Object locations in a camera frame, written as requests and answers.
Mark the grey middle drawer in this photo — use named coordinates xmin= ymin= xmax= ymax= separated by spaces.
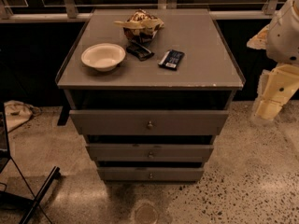
xmin=86 ymin=144 xmax=214 ymax=162

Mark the white paper bowl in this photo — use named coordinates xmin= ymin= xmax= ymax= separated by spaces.
xmin=81 ymin=43 xmax=126 ymax=72

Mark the grey drawer cabinet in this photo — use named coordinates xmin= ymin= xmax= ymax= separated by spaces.
xmin=56 ymin=9 xmax=244 ymax=169

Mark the metal window rail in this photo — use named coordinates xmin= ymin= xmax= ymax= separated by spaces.
xmin=0 ymin=0 xmax=299 ymax=24

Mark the black folding stand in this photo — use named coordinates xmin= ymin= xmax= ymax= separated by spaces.
xmin=0 ymin=103 xmax=61 ymax=224

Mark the black snack bar wrapper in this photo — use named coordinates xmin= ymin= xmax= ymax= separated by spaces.
xmin=126 ymin=42 xmax=154 ymax=61

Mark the grey top drawer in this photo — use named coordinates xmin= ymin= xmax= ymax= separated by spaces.
xmin=70 ymin=110 xmax=228 ymax=135

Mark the beige cloth bag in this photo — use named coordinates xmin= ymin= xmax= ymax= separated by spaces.
xmin=4 ymin=100 xmax=41 ymax=132

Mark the grey bottom drawer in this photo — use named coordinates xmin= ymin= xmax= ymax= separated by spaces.
xmin=97 ymin=167 xmax=204 ymax=182

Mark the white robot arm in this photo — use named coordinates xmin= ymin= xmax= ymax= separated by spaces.
xmin=247 ymin=0 xmax=299 ymax=120

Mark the crumpled chip bag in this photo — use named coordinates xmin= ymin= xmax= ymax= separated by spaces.
xmin=115 ymin=9 xmax=164 ymax=44

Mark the grey drawer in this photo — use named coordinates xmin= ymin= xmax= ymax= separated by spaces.
xmin=97 ymin=167 xmax=204 ymax=182
xmin=86 ymin=144 xmax=214 ymax=162
xmin=70 ymin=110 xmax=228 ymax=135

